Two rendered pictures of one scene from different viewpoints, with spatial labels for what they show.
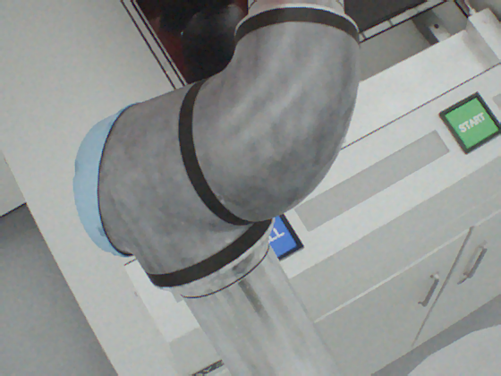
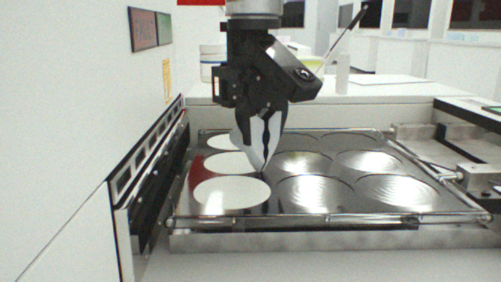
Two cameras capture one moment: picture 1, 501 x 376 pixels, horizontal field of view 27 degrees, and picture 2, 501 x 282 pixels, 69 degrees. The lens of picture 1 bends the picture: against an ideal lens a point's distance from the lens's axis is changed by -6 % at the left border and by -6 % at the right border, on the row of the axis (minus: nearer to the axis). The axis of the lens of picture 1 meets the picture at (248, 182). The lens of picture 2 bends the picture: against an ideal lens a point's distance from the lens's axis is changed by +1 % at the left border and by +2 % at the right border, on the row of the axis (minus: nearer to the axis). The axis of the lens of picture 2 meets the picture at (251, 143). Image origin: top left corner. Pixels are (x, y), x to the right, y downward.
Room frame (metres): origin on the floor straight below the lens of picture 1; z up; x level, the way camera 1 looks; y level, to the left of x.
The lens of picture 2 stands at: (0.63, 0.50, 1.10)
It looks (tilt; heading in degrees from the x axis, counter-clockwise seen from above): 18 degrees down; 296
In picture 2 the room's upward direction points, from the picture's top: straight up
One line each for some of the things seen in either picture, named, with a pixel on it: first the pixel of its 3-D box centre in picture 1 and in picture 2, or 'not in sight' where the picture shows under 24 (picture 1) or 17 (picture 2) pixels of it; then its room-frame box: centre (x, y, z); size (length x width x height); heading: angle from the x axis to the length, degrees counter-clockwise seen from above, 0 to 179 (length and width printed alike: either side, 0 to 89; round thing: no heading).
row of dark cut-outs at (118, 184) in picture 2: not in sight; (160, 128); (0.98, 0.10, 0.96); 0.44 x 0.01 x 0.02; 118
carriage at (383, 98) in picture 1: (385, 110); (455, 174); (0.58, -0.16, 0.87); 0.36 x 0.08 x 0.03; 118
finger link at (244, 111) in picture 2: not in sight; (250, 113); (0.84, 0.07, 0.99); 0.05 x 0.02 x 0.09; 69
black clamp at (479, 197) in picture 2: not in sight; (484, 201); (0.55, 0.01, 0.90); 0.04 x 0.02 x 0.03; 28
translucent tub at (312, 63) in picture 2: not in sight; (305, 70); (0.92, -0.38, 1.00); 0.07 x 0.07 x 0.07; 46
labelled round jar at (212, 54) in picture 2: not in sight; (213, 63); (1.15, -0.33, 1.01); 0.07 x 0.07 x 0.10
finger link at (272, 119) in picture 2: not in sight; (259, 136); (0.85, 0.03, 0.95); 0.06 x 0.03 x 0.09; 159
